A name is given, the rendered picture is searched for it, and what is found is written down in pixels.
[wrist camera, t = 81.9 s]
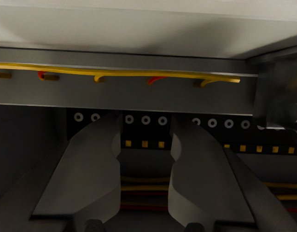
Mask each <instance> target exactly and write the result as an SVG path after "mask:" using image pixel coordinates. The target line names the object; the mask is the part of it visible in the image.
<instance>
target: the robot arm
mask: <svg viewBox="0 0 297 232"><path fill-rule="evenodd" d="M125 119H126V111H125V110H113V111H112V112H110V113H108V114H106V115H105V116H103V117H101V118H99V119H97V120H96V121H94V122H92V123H90V124H88V125H87V126H86V127H84V128H83V129H82V130H80V131H79V132H78V133H77V134H75V135H74V136H73V137H72V138H71V139H70V140H69V141H61V142H60V143H59V144H58V145H57V146H56V147H55V148H53V149H52V150H51V151H50V152H49V153H48V154H47V155H46V156H44V157H43V158H42V159H41V160H40V161H39V162H38V163H37V164H36V165H35V166H33V167H32V168H31V169H30V170H29V171H28V172H27V173H25V174H24V175H23V176H22V177H21V178H20V179H19V180H18V181H16V182H15V183H14V184H13V185H12V186H11V187H10V188H9V189H8V190H7V191H6V192H5V193H4V194H3V195H2V196H1V197H0V232H106V229H105V227H104V225H103V223H105V222H106V221H108V220H109V219H110V218H112V217H113V216H115V215H116V214H117V213H118V211H119V209H120V201H121V178H120V163H119V161H118V160H117V159H116V157H117V156H118V155H119V154H120V152H121V139H120V135H121V134H122V133H123V131H125ZM167 133H169V134H170V136H171V137H172V146H171V156H172V157H173V158H174V160H175V163H174V164H173V165H172V170H171V177H170V183H169V194H168V211H169V213H170V215H171V216H172V217H173V218H174V219H176V220H177V221H178V222H179V223H181V224H182V225H183V226H184V227H185V230H184V232H297V222H296V221H295V219H294V218H293V217H292V215H291V214H290V212H289V211H288V210H287V208H286V207H285V206H284V205H283V203H282V202H281V201H280V200H279V199H278V198H277V197H276V196H275V195H274V193H273V192H272V191H271V190H270V189H269V188H268V187H267V186H266V185H265V184H264V183H263V182H262V181H261V180H260V179H259V178H258V177H257V176H256V175H255V174H254V173H253V172H252V171H251V170H250V168H249V167H248V166H247V165H246V164H245V163H244V162H243V161H242V160H241V159H240V158H239V157H238V156H237V155H236V154H235V153H234V152H233V151H232V150H231V149H230V148H227V147H222V145H221V144H220V143H219V142H218V141H217V140H216V139H215V138H214V137H213V136H212V135H211V134H210V133H208V132H207V131H206V130H205V129H203V128H202V127H200V126H199V125H198V124H196V123H194V122H193V121H191V120H190V119H188V118H187V117H185V116H184V115H182V114H181V113H179V112H169V114H168V131H167Z"/></svg>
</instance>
